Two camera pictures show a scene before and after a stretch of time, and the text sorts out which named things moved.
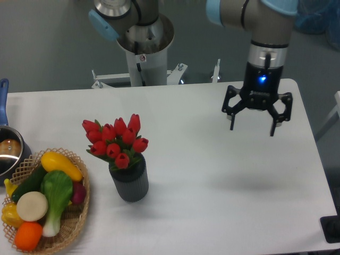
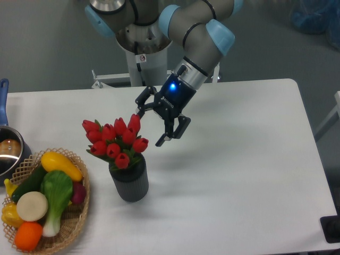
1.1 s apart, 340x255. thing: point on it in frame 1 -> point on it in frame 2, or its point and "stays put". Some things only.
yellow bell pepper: [10, 216] stays put
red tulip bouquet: [117, 143] stays put
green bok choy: [57, 188] stays put
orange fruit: [28, 236] stays put
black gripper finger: [232, 91] -> [142, 106]
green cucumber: [33, 183] stays put
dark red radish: [79, 193] stays put
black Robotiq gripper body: [261, 88] -> [173, 98]
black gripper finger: [286, 116] -> [171, 133]
